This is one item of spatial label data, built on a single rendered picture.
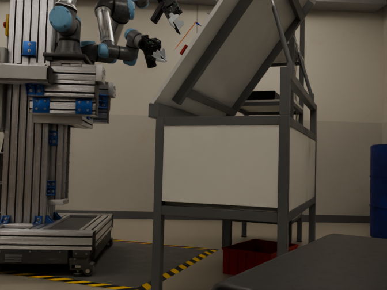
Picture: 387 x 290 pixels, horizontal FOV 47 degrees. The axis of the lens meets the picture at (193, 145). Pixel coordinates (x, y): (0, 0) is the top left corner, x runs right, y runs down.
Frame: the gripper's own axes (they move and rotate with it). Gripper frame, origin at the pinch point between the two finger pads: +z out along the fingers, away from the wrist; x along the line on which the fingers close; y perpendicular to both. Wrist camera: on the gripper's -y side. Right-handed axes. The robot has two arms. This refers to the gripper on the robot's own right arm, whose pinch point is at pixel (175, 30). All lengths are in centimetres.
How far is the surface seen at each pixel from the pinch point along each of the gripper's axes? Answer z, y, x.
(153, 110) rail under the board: 40, -23, -20
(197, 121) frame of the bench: 55, -7, -21
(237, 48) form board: 16.6, 23.1, 21.1
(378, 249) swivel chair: 121, 28, -138
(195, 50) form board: 24.5, 6.2, -18.6
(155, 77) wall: -88, -69, 223
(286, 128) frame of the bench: 77, 25, -24
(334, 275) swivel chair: 119, 22, -155
